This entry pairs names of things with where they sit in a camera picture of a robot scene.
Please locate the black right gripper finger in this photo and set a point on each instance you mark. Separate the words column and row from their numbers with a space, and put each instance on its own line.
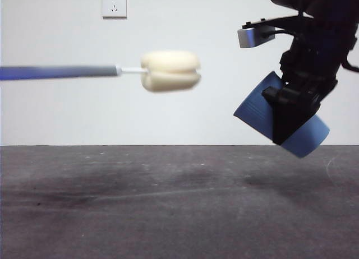
column 286, row 116

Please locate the blue ribbed plastic cup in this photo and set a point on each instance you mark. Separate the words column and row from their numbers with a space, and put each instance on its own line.
column 252, row 110

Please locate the pale grey right wrist camera box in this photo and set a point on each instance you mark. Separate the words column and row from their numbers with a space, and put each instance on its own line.
column 252, row 37

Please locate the white wall power socket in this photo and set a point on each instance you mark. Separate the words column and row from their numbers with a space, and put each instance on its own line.
column 114, row 6

